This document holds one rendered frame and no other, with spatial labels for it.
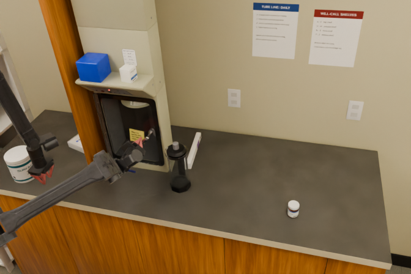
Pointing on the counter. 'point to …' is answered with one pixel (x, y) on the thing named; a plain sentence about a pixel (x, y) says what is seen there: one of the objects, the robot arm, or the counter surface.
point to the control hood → (144, 81)
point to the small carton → (128, 73)
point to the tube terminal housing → (156, 68)
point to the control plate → (109, 90)
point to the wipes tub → (19, 164)
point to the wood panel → (68, 52)
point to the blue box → (93, 67)
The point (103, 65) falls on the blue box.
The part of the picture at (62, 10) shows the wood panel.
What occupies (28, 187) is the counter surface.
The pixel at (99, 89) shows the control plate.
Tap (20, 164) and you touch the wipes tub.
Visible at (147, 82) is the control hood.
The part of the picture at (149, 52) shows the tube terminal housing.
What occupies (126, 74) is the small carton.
